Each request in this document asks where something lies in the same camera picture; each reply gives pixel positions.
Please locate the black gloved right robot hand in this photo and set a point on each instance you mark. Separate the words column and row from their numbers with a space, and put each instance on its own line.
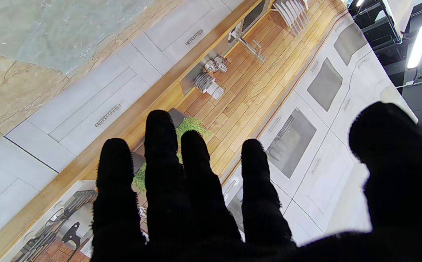
column 181, row 218

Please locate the printed kitchen backdrop banner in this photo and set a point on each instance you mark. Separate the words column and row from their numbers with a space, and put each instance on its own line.
column 269, row 72

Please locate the white tube ceiling light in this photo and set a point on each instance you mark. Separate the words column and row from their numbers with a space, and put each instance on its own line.
column 418, row 45

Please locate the black studio ceiling frame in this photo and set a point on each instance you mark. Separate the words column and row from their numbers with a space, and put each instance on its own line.
column 378, row 32

